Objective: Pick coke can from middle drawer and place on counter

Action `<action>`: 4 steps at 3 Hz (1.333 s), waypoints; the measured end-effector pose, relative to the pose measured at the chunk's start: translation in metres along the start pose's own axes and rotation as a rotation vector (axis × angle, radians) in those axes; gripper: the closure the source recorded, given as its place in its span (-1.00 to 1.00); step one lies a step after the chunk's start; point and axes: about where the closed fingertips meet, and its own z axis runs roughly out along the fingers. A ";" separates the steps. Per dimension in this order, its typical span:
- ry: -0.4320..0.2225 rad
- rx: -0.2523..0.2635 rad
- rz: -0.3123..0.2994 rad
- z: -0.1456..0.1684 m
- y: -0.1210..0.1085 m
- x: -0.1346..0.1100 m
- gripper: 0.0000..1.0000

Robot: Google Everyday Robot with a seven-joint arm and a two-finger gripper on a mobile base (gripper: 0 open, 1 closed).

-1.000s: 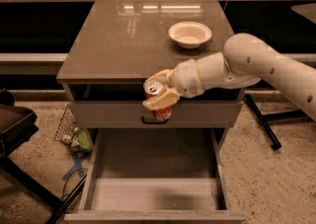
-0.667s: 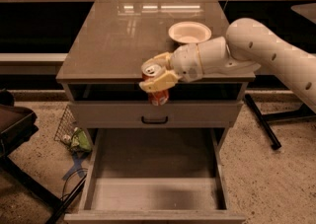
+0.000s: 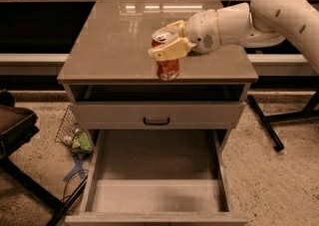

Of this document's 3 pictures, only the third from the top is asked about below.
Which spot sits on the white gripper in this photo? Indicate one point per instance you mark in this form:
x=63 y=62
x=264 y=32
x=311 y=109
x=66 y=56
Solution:
x=200 y=31

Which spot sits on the red coke can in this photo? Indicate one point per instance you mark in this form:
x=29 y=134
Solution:
x=167 y=70

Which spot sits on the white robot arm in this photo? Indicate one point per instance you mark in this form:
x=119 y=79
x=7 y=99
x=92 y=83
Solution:
x=256 y=24

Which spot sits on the grey drawer cabinet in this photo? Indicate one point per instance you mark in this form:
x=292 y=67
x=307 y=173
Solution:
x=110 y=63

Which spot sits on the open grey drawer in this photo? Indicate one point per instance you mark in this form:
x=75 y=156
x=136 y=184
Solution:
x=156 y=178

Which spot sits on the green chip bag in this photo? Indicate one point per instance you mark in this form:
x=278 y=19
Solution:
x=78 y=142

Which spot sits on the black metal stand leg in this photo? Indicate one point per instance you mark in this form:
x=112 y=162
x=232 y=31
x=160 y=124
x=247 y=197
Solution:
x=308 y=112

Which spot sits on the dark chair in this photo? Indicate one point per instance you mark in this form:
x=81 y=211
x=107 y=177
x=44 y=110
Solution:
x=17 y=127

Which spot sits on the closed drawer with black handle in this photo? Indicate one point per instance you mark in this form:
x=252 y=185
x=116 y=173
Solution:
x=143 y=115

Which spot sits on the wire mesh basket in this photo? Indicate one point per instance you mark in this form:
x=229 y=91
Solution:
x=67 y=126

